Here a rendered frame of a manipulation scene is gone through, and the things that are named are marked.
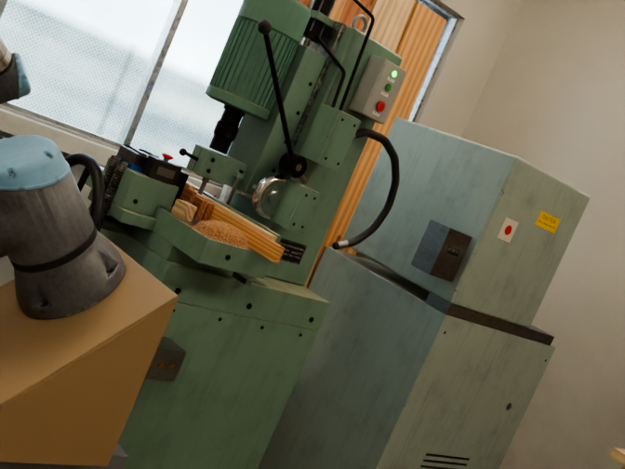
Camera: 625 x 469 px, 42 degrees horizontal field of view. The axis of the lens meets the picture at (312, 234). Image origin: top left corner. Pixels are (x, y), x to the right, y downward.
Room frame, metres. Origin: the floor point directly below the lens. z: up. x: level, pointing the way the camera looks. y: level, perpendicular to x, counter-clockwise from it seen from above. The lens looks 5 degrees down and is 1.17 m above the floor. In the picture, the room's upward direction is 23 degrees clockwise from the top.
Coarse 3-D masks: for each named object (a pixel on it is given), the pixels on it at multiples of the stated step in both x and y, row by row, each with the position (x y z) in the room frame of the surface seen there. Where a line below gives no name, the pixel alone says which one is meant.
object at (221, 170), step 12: (204, 156) 2.09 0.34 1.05; (216, 156) 2.10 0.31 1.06; (228, 156) 2.18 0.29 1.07; (192, 168) 2.11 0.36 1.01; (204, 168) 2.08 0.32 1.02; (216, 168) 2.11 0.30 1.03; (228, 168) 2.13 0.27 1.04; (240, 168) 2.16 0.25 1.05; (204, 180) 2.13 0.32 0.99; (216, 180) 2.12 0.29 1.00; (228, 180) 2.14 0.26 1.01; (240, 180) 2.17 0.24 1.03
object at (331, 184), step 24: (360, 48) 2.22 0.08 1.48; (384, 48) 2.28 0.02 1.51; (336, 72) 2.19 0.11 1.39; (360, 72) 2.25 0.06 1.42; (312, 120) 2.20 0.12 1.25; (360, 120) 2.30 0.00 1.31; (360, 144) 2.33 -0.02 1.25; (312, 168) 2.23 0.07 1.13; (336, 192) 2.32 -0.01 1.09; (312, 216) 2.28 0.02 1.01; (312, 240) 2.31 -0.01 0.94; (288, 264) 2.28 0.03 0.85; (312, 264) 2.34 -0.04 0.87
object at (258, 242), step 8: (216, 208) 2.06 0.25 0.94; (216, 216) 2.05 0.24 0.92; (224, 216) 2.03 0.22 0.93; (232, 224) 2.00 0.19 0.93; (240, 224) 1.98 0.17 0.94; (248, 232) 1.95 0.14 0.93; (256, 232) 1.94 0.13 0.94; (248, 240) 1.94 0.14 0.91; (256, 240) 1.93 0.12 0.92; (264, 240) 1.91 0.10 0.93; (272, 240) 1.91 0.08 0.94; (256, 248) 1.92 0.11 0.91; (264, 248) 1.90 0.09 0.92; (272, 248) 1.88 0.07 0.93; (280, 248) 1.87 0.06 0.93; (264, 256) 1.89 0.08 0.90; (272, 256) 1.87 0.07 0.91; (280, 256) 1.88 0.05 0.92
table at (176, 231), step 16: (112, 208) 1.92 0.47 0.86; (160, 208) 1.95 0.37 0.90; (144, 224) 1.93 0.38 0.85; (160, 224) 1.93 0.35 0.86; (176, 224) 1.89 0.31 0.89; (192, 224) 1.90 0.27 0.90; (176, 240) 1.88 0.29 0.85; (192, 240) 1.84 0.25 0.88; (208, 240) 1.80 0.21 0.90; (192, 256) 1.82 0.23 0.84; (208, 256) 1.82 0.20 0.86; (224, 256) 1.85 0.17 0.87; (240, 256) 1.88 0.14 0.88; (256, 256) 1.91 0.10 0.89; (240, 272) 1.89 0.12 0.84; (256, 272) 1.93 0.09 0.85
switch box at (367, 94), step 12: (372, 60) 2.24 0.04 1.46; (384, 60) 2.21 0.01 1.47; (372, 72) 2.23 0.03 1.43; (384, 72) 2.22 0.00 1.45; (396, 72) 2.25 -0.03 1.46; (360, 84) 2.25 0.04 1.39; (372, 84) 2.22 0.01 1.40; (384, 84) 2.23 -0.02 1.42; (396, 84) 2.26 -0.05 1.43; (360, 96) 2.23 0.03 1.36; (372, 96) 2.22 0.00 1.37; (384, 96) 2.25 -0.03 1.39; (360, 108) 2.22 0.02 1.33; (372, 108) 2.23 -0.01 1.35; (372, 120) 2.30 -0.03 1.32; (384, 120) 2.27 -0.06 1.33
